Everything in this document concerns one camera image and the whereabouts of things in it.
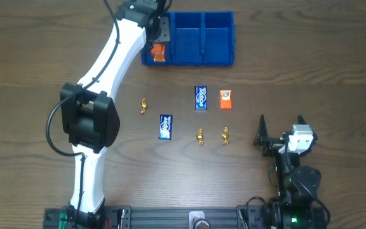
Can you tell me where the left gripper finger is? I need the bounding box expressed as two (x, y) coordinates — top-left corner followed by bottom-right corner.
(153, 16), (172, 44)

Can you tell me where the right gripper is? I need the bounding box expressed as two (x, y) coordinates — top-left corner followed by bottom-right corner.
(253, 113), (308, 157)

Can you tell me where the blue candy pack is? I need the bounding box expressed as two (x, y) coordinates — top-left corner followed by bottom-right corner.
(158, 114), (173, 141)
(194, 85), (208, 111)

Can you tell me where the blue tray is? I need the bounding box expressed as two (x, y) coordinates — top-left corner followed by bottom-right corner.
(140, 11), (236, 67)

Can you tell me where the gold wrapped candy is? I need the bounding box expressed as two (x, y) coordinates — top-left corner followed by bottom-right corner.
(196, 127), (205, 146)
(221, 126), (231, 146)
(139, 97), (149, 115)

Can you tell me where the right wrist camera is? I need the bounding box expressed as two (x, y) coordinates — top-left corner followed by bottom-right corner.
(285, 123), (315, 154)

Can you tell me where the mounting rail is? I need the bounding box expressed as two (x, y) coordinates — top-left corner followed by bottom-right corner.
(43, 205), (327, 229)

